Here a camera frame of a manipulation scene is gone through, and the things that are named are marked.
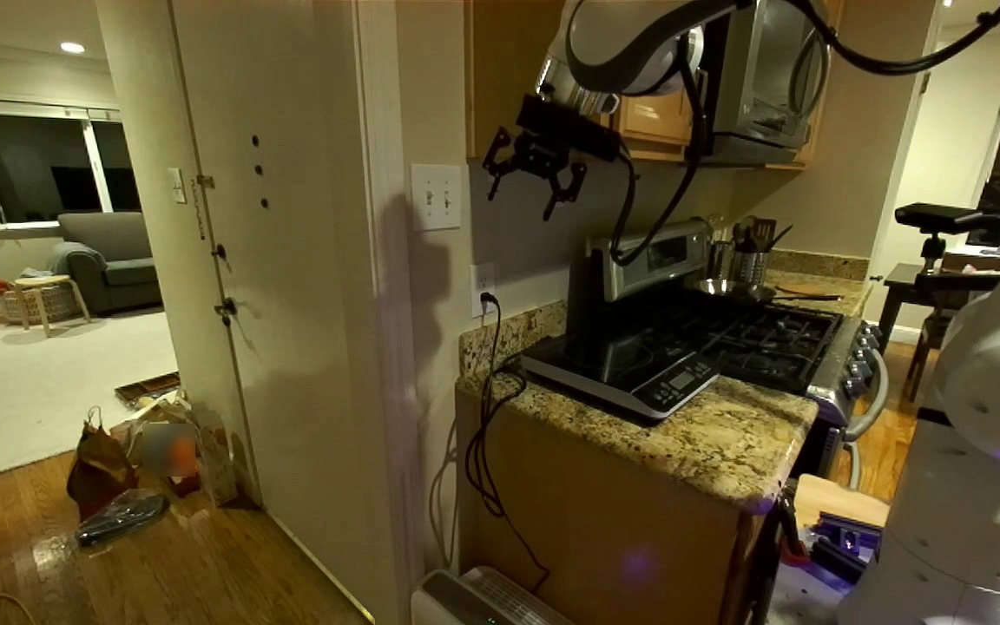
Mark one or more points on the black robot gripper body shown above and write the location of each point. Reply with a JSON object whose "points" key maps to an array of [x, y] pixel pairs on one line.
{"points": [[565, 137]]}

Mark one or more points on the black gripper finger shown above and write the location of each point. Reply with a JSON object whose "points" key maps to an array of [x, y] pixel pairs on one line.
{"points": [[499, 151], [560, 194]]}

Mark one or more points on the white switch toggle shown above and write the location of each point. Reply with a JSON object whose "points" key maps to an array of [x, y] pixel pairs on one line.
{"points": [[432, 196], [447, 196]]}

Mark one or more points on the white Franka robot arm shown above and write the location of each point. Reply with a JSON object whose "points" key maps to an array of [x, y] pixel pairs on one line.
{"points": [[986, 464]]}

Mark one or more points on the steel pot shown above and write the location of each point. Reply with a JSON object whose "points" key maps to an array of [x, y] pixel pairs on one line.
{"points": [[712, 285]]}

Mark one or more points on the black induction cooktop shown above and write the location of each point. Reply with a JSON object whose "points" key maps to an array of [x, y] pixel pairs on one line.
{"points": [[628, 375]]}

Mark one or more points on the stainless steel microwave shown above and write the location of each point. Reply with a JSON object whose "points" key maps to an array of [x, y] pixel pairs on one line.
{"points": [[761, 83]]}

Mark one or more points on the utensil holder with utensils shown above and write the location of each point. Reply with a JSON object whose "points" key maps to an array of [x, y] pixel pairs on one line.
{"points": [[754, 263]]}

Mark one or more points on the stainless steel gas stove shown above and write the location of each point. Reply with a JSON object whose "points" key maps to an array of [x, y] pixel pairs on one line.
{"points": [[754, 336]]}

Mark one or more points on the white door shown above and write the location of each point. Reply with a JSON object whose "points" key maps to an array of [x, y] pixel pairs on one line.
{"points": [[292, 291]]}

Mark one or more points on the wooden cutting board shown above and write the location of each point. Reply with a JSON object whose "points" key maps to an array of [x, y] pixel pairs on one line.
{"points": [[813, 291]]}

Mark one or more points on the wooden counter base cabinet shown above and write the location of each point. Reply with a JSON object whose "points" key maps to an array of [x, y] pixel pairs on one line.
{"points": [[607, 521]]}

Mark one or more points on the dark side table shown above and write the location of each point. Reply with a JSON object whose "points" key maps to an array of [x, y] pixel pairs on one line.
{"points": [[903, 283]]}

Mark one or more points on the grey armchair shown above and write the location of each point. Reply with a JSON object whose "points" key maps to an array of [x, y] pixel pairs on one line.
{"points": [[104, 263]]}

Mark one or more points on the cardboard box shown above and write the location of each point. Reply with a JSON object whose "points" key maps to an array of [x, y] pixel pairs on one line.
{"points": [[836, 500]]}

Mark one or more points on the white floor heater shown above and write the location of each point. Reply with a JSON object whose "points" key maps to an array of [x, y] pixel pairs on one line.
{"points": [[468, 599]]}

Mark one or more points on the round ceiling light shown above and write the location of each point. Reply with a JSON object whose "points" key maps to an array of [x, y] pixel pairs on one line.
{"points": [[71, 48]]}

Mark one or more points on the orange toy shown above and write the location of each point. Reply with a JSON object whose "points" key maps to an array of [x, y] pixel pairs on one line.
{"points": [[181, 456]]}

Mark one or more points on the dark window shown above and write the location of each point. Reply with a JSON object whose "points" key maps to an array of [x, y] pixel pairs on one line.
{"points": [[37, 168]]}

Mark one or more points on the small wooden stool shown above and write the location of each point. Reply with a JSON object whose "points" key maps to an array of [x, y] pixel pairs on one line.
{"points": [[51, 285]]}

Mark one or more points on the brown paper bag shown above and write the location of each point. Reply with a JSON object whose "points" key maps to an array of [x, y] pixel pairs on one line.
{"points": [[100, 469]]}

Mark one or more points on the dark blue shoe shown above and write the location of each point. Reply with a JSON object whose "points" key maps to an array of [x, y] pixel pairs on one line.
{"points": [[122, 518]]}

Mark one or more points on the white double switch plate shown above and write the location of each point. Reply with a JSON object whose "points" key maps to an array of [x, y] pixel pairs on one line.
{"points": [[422, 213]]}

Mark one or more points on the white wall outlet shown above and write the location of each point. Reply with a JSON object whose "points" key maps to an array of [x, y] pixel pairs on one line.
{"points": [[488, 311]]}

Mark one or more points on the white hallway light switch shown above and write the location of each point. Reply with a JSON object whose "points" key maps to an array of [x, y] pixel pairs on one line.
{"points": [[175, 186]]}

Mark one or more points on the black tripod camera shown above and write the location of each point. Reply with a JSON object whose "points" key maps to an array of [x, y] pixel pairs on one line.
{"points": [[934, 217]]}

